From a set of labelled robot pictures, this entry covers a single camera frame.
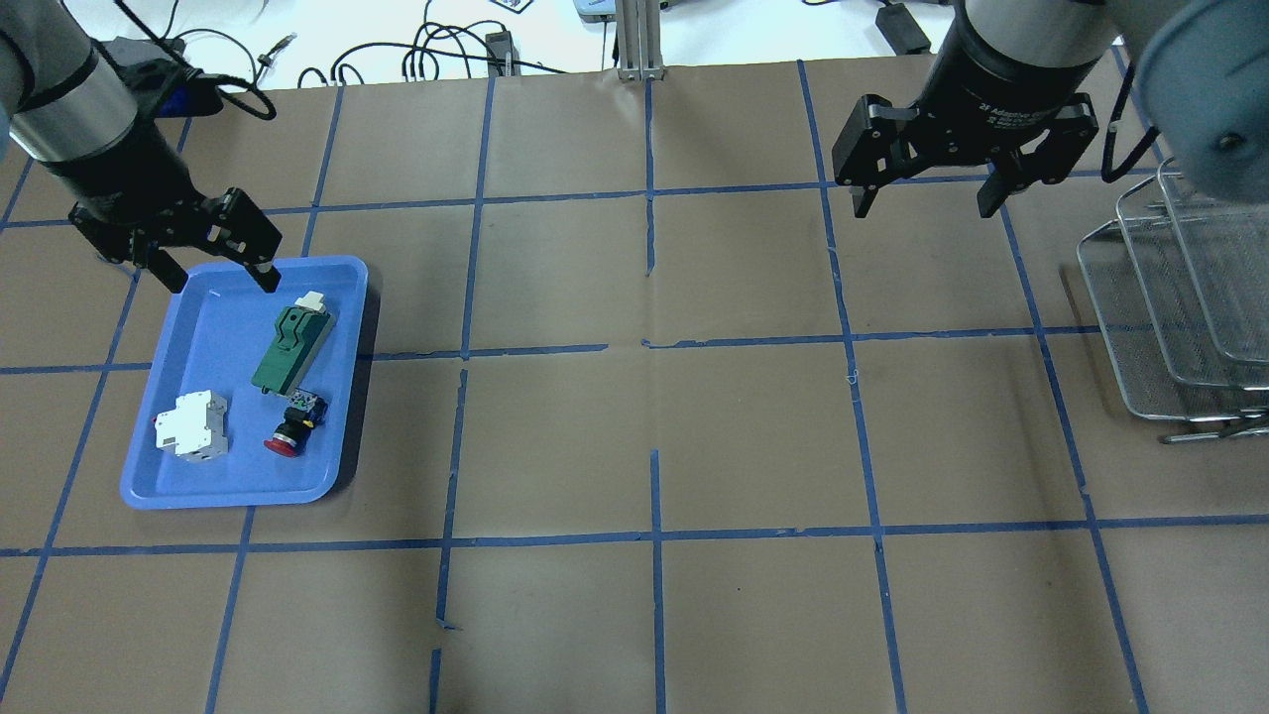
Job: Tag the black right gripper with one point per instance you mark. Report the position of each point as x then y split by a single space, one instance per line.
1001 79

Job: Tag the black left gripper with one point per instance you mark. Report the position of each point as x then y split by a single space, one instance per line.
127 177

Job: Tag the red emergency stop button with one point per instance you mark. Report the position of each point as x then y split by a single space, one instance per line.
303 413

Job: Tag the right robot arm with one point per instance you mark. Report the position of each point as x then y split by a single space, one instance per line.
1191 74

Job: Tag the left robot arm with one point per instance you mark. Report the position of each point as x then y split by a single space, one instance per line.
90 121

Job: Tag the blue plastic tray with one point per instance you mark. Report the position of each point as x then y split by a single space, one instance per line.
215 334

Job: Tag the black power adapter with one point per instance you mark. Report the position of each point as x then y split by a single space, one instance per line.
899 29

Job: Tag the white circuit breaker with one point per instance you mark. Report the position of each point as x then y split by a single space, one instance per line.
195 429

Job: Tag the green electrical switch module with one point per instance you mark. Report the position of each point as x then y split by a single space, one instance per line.
298 335

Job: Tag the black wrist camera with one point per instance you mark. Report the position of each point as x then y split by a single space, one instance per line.
163 87

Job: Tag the wire mesh shelf rack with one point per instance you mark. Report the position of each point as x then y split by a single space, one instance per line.
1179 285

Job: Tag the aluminium profile post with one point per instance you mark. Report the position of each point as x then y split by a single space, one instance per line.
639 40

